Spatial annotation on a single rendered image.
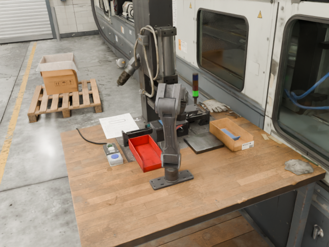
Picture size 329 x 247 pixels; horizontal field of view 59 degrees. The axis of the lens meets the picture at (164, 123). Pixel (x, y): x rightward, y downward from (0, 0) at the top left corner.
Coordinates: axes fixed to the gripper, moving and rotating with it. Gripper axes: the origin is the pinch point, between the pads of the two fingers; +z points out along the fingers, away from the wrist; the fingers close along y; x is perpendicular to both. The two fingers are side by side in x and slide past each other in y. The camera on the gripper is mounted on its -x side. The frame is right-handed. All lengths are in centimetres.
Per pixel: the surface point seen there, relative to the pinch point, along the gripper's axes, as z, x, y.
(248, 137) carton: -3.3, -35.8, -19.0
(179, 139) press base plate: 10.7, -4.9, -2.1
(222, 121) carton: 5.3, -32.4, 0.5
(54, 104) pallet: 212, 62, 221
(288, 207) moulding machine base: 31, -60, -52
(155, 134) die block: 8.4, 8.4, 3.5
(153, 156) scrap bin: 5.8, 15.0, -11.3
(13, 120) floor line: 226, 119, 216
